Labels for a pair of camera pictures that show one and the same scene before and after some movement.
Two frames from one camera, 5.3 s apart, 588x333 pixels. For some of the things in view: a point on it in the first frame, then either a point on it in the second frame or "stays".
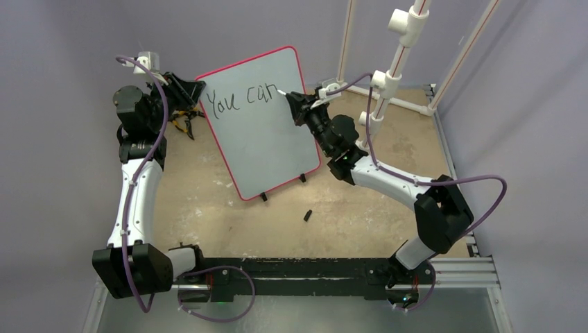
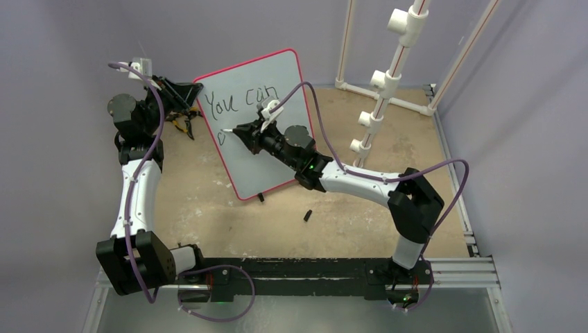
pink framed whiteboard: [254, 126] stays
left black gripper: [186, 93] stays
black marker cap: [308, 214] stays
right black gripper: [301, 105] → [252, 134]
